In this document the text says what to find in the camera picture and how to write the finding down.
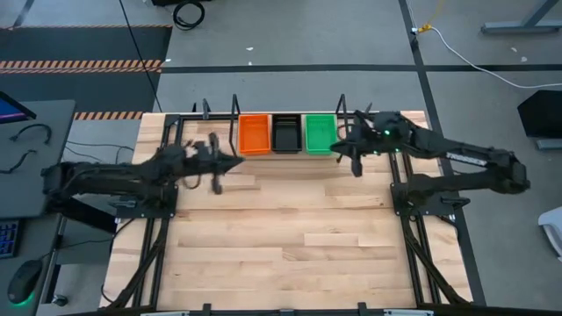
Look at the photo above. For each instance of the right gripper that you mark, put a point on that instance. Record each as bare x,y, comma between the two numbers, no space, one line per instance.
382,134

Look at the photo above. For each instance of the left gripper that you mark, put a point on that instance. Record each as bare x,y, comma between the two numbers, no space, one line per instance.
202,160

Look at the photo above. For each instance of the green plastic basket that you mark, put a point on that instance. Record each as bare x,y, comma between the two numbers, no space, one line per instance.
320,134

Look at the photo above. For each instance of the orange plastic basket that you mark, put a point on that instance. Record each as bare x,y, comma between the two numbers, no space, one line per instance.
254,136

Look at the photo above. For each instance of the black plastic basket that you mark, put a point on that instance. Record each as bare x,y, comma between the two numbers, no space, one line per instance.
286,140

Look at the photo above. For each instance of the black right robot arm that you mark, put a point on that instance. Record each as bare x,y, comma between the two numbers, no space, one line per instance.
461,153

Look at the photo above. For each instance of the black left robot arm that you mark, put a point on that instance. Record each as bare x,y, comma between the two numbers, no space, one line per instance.
110,180

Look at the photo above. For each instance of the black mat hazard stripes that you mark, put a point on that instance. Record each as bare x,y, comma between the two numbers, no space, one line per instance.
88,44

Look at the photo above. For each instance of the black angular case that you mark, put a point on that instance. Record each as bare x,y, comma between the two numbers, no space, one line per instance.
542,114

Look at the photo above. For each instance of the grey desk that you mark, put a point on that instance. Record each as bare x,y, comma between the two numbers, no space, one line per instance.
26,193

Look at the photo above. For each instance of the grey metal table leg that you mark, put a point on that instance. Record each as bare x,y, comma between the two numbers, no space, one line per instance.
518,27

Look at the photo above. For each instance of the black caster wheel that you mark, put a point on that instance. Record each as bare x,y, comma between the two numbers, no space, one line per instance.
59,300

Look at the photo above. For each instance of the white plastic chair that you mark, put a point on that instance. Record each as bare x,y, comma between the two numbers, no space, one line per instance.
554,228

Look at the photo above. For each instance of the desk computer monitor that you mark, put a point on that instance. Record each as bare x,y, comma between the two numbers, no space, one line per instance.
11,112

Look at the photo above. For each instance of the black keyboard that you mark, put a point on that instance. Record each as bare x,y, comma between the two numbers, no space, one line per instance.
8,239

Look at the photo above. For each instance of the black computer mouse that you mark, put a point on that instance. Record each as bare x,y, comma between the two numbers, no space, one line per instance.
24,278

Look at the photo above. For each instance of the black aluminium table frame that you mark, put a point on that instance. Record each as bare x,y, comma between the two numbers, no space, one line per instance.
219,117

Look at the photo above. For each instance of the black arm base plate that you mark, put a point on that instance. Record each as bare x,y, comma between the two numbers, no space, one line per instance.
441,208
131,212

